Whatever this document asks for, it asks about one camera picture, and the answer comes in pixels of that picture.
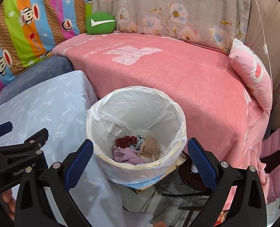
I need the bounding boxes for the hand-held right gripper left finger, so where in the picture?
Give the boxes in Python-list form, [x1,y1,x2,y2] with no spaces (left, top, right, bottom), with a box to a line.
[15,139,94,227]

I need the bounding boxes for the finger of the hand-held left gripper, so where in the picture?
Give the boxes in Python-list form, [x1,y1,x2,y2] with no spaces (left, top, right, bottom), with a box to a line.
[0,121,13,145]
[0,128,49,159]

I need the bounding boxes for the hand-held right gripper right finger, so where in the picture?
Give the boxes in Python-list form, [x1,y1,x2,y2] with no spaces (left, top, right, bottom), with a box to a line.
[187,137,268,227]

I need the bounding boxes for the purple cloth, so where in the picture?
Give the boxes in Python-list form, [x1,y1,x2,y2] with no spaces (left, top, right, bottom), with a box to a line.
[111,146,147,165]

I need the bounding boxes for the dark red scrunchie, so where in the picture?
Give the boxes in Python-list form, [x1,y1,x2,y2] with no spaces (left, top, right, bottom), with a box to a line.
[115,135,138,148]

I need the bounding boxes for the beige stocking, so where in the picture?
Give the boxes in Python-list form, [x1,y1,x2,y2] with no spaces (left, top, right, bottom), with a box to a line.
[136,138,165,163]

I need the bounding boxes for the black white patterned sock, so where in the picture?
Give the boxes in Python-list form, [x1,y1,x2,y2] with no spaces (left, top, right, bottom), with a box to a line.
[131,134,145,150]

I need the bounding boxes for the bin with white bag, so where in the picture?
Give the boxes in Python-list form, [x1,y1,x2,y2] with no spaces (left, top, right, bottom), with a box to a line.
[86,86,187,187]

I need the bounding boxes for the person's left hand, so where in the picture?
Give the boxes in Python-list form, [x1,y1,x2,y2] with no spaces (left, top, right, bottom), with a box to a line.
[2,190,16,214]

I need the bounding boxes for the dark brown stool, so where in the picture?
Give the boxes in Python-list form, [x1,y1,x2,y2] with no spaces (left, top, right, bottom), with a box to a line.
[178,156,216,192]

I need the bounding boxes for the light blue printed cloth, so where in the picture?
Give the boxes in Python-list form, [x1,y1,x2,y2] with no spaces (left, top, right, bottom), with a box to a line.
[0,70,155,227]

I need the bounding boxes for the blue-grey cushion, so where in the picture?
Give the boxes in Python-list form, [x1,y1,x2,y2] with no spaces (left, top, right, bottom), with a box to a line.
[0,55,75,104]

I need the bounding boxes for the pink padded jacket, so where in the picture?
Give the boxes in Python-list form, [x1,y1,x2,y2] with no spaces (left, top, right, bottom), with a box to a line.
[259,123,280,204]

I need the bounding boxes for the pink blanket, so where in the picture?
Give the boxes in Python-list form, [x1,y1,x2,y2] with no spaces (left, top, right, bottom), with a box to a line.
[52,31,270,208]

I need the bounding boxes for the pink pillow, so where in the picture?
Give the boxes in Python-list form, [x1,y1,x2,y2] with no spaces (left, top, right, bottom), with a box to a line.
[229,38,273,116]

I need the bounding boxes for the striped monkey print blanket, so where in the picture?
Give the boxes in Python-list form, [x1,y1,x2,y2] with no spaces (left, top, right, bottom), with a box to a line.
[0,0,93,108]

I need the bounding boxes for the green round cushion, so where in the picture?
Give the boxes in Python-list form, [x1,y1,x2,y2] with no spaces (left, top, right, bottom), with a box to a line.
[85,11,117,35]

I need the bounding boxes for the grey floral sheet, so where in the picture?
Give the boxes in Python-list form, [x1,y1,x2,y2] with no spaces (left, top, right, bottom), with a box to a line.
[89,0,251,52]

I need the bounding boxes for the black cable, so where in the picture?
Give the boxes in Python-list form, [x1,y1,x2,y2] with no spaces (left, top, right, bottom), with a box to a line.
[161,191,211,198]

